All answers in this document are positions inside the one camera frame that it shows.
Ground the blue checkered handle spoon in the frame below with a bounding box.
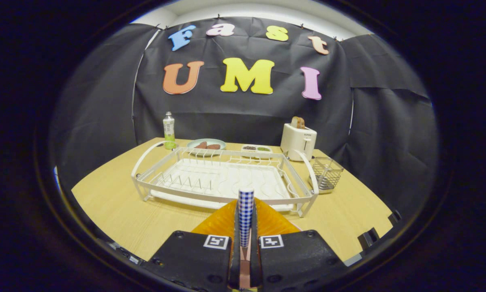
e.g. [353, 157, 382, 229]
[238, 187, 255, 248]

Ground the cream toaster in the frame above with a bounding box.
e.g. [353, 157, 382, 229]
[280, 123, 317, 161]

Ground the metal wire basket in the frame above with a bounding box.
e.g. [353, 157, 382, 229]
[308, 157, 344, 194]

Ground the white two-compartment dish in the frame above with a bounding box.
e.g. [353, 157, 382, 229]
[241, 144, 273, 159]

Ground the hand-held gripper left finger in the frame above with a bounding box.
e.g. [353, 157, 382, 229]
[148, 199, 241, 292]

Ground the clear bottle with green liquid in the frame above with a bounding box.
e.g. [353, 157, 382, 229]
[163, 112, 177, 150]

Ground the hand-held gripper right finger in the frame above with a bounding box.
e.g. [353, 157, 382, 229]
[250, 198, 347, 292]

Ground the white wire dish rack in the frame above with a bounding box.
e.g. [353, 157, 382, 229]
[131, 140, 320, 218]

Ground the pale blue serving plate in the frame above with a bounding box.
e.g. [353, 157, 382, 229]
[186, 138, 227, 157]

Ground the black backdrop cloth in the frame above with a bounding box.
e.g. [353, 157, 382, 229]
[50, 16, 440, 219]

